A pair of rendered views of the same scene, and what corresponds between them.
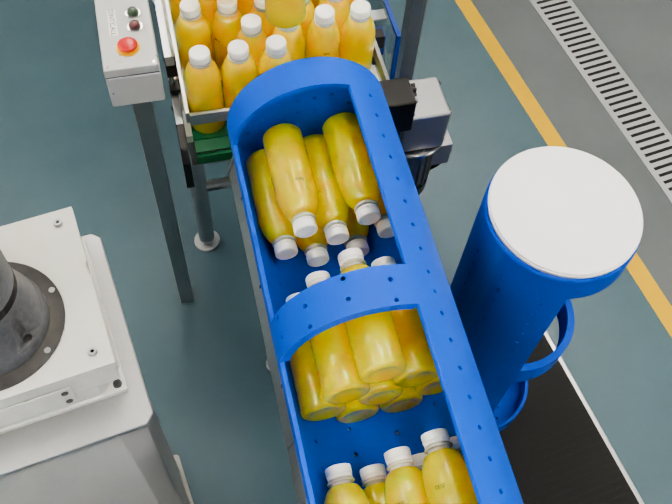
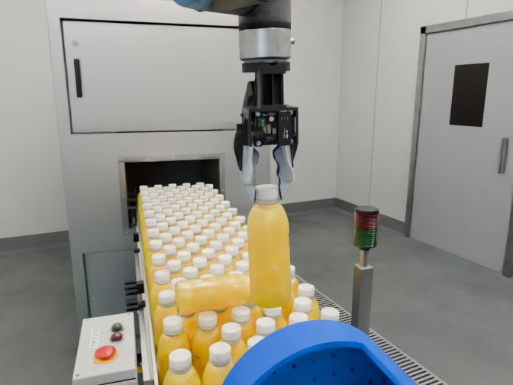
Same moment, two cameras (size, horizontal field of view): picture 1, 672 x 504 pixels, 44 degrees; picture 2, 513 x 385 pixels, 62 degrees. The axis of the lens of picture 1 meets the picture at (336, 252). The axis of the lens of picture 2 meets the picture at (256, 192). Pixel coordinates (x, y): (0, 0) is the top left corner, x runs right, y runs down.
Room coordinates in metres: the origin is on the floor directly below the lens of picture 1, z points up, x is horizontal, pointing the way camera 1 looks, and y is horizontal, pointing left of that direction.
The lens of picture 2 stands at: (0.39, 0.14, 1.55)
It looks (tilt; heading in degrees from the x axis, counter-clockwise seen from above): 13 degrees down; 1
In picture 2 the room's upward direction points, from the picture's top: straight up
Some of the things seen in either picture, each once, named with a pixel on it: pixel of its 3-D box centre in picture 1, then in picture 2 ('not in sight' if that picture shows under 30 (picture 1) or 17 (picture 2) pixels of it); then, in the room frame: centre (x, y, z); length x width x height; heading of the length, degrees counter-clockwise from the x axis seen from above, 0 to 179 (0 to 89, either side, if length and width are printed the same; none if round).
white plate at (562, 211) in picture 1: (564, 209); not in sight; (0.84, -0.40, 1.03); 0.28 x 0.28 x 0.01
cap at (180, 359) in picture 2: (199, 55); (180, 358); (1.06, 0.29, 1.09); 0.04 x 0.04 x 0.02
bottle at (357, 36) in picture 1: (356, 46); not in sight; (1.22, 0.00, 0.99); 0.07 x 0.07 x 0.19
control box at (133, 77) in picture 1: (129, 46); (108, 363); (1.10, 0.44, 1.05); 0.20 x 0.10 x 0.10; 18
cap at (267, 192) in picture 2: not in sight; (266, 191); (1.07, 0.14, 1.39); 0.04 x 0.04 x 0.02
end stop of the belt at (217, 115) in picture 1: (290, 104); not in sight; (1.07, 0.12, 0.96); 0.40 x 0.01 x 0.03; 108
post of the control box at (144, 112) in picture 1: (165, 204); not in sight; (1.10, 0.44, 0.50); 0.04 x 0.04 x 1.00; 18
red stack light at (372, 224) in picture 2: not in sight; (366, 219); (1.47, -0.13, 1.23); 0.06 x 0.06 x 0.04
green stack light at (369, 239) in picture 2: not in sight; (365, 235); (1.47, -0.13, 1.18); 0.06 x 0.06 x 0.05
